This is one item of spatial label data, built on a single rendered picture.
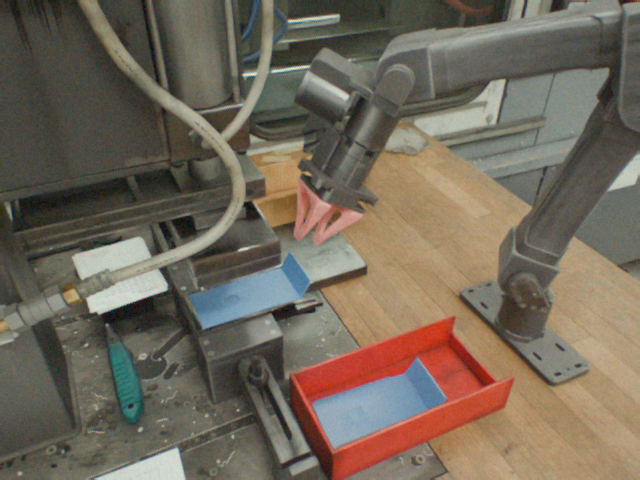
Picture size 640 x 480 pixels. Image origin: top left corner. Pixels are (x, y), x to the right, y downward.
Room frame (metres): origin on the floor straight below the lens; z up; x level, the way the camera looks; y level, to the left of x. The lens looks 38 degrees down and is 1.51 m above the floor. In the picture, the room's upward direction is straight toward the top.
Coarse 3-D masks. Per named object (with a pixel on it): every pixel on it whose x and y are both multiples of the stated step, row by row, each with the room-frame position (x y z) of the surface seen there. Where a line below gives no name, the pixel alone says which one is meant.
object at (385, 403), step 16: (416, 368) 0.49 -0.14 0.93; (384, 384) 0.48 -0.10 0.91; (400, 384) 0.48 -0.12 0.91; (416, 384) 0.47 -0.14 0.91; (432, 384) 0.46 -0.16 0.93; (336, 400) 0.45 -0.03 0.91; (352, 400) 0.45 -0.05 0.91; (368, 400) 0.45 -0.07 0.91; (384, 400) 0.45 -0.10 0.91; (400, 400) 0.45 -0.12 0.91; (416, 400) 0.45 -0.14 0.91; (432, 400) 0.45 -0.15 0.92; (320, 416) 0.43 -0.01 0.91; (336, 416) 0.43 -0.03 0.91; (368, 416) 0.43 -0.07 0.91; (384, 416) 0.43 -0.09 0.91; (400, 416) 0.43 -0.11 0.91; (336, 432) 0.41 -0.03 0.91; (352, 432) 0.41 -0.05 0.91; (368, 432) 0.41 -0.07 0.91
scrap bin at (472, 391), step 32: (448, 320) 0.55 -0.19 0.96; (352, 352) 0.49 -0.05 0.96; (384, 352) 0.51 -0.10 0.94; (416, 352) 0.53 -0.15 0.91; (448, 352) 0.54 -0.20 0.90; (320, 384) 0.47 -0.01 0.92; (352, 384) 0.48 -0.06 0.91; (448, 384) 0.48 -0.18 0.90; (480, 384) 0.48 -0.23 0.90; (512, 384) 0.45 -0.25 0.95; (416, 416) 0.39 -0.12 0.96; (448, 416) 0.41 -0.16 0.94; (480, 416) 0.43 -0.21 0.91; (320, 448) 0.37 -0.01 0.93; (352, 448) 0.36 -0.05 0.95; (384, 448) 0.37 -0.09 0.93
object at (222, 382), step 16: (176, 304) 0.62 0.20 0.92; (256, 352) 0.48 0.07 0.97; (272, 352) 0.49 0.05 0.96; (208, 368) 0.45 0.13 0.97; (224, 368) 0.46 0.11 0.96; (272, 368) 0.49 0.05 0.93; (208, 384) 0.47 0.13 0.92; (224, 384) 0.46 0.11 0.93; (240, 384) 0.47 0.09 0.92; (224, 400) 0.46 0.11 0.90
